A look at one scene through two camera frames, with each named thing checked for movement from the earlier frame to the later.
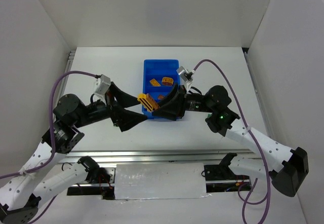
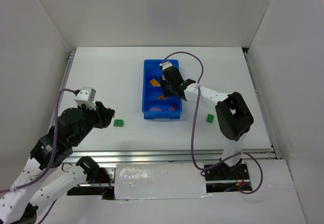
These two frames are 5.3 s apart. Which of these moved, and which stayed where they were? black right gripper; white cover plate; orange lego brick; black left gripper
Moved: black right gripper; black left gripper
Stayed: orange lego brick; white cover plate
